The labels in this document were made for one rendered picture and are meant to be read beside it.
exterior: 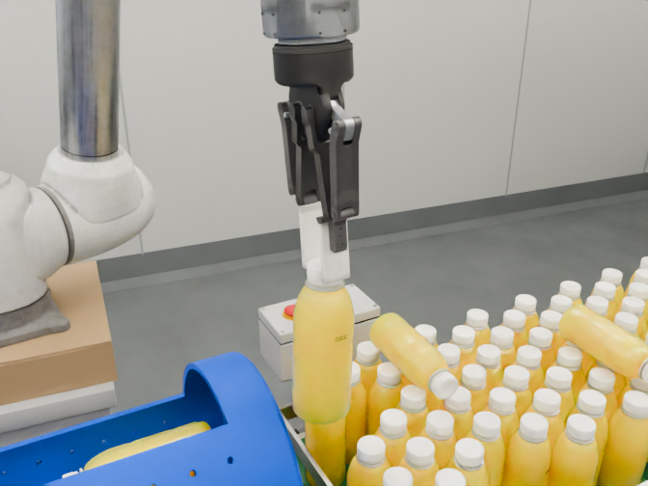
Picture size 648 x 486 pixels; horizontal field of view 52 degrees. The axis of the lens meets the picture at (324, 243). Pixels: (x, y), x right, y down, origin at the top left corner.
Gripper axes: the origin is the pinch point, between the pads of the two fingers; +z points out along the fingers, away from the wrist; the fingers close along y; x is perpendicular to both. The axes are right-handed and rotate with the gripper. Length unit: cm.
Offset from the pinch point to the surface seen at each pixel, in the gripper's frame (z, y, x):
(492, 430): 35.9, -2.3, 26.2
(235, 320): 127, -219, 59
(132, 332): 125, -232, 12
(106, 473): 20.9, -3.0, -25.2
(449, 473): 35.7, 1.8, 15.4
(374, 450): 34.9, -6.3, 9.0
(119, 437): 32.4, -24.7, -21.4
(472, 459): 36.0, 0.9, 20.0
